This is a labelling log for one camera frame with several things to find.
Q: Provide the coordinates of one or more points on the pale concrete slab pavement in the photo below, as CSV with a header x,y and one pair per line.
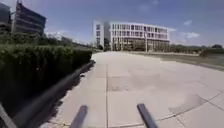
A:
x,y
133,86

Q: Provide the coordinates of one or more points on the white curved building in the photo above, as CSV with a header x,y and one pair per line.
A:
x,y
133,30

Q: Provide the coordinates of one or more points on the robot's own part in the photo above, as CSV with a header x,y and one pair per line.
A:
x,y
146,116
79,116

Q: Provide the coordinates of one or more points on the dark kerb along hedge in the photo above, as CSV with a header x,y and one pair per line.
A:
x,y
50,96

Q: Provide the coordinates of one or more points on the dark green clipped hedge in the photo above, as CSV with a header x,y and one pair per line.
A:
x,y
33,66

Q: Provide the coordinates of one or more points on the grass strip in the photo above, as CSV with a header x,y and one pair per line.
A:
x,y
200,59

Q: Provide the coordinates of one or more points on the dark glass-fronted building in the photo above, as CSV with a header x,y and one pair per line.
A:
x,y
28,20

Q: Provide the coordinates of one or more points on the row of trees behind hedge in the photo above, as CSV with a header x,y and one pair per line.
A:
x,y
20,38

